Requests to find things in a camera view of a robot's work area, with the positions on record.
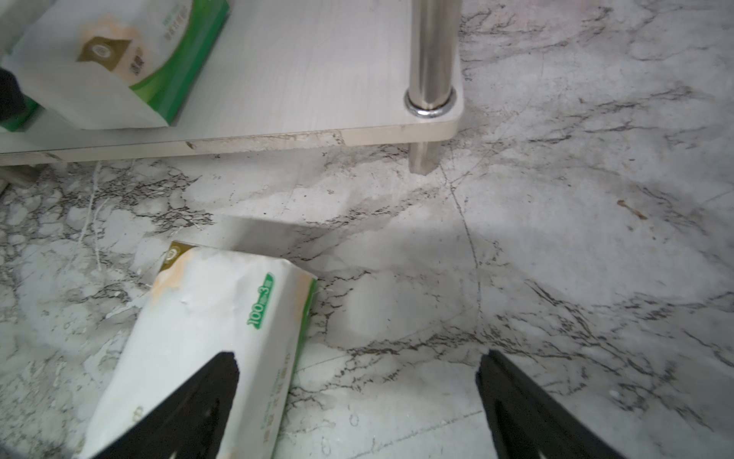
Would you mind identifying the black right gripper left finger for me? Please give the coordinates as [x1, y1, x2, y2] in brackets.
[96, 352, 239, 458]

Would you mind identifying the white tissue pack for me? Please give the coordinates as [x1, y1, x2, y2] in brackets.
[1, 0, 229, 130]
[80, 242, 317, 458]

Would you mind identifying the white two-tier metal shelf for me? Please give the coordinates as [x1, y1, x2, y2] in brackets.
[1, 1, 464, 166]

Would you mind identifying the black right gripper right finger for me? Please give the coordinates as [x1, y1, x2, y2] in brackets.
[475, 350, 623, 459]

